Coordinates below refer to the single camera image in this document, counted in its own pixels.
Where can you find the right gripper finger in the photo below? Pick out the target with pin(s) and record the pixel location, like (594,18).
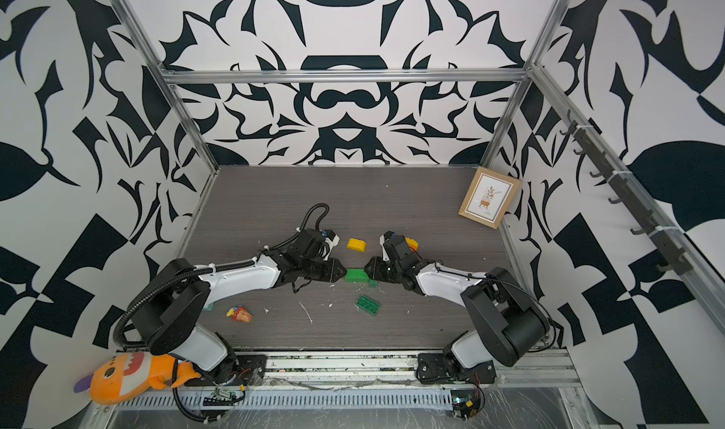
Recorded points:
(374,265)
(370,276)

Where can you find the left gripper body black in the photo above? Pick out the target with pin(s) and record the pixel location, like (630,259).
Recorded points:
(317,270)

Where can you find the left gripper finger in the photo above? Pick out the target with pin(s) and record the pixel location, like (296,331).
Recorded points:
(337,268)
(335,278)

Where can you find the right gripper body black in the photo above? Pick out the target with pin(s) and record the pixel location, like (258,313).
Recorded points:
(388,273)

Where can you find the light green square lego brick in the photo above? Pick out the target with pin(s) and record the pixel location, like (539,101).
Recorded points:
(356,276)

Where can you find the yellow curved lego brick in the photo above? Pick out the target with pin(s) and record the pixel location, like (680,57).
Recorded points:
(357,245)
(413,244)

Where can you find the dark green wide lego brick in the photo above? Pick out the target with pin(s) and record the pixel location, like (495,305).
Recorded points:
(368,305)

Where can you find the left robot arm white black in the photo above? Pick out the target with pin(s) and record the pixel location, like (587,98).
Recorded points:
(164,318)

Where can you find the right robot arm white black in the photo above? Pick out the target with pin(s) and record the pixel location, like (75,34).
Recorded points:
(508,322)

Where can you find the small colourful toy figure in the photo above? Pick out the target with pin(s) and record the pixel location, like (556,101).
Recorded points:
(239,313)

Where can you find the wooden framed picture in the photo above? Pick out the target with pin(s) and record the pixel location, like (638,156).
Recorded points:
(489,196)

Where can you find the small circuit board right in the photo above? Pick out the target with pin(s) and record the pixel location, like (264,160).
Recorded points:
(467,403)

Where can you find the small circuit board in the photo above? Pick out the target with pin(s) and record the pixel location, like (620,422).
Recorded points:
(225,397)
(467,403)

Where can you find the small circuit board left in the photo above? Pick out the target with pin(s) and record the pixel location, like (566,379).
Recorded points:
(225,397)

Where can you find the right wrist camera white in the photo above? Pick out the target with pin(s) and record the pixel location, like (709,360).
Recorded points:
(386,245)

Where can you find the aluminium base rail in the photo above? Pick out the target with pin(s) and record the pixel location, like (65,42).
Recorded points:
(340,368)

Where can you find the white slotted cable duct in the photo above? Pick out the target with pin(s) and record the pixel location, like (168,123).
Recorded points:
(305,399)

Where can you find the wall hook rail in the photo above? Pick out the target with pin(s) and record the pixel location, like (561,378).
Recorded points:
(650,219)

